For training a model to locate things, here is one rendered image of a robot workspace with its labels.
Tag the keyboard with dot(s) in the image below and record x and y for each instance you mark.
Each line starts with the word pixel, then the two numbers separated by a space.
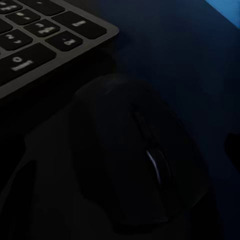
pixel 41 38

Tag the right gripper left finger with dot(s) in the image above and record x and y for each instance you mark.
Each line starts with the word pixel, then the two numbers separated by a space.
pixel 12 149

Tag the mouse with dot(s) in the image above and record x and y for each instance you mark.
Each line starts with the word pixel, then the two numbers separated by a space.
pixel 131 153

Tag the desk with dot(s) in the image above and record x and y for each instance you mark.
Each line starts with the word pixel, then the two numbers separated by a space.
pixel 190 53

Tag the room divider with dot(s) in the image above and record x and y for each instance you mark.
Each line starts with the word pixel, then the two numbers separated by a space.
pixel 229 8

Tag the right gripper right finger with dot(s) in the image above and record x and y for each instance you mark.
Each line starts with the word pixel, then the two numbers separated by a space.
pixel 232 149

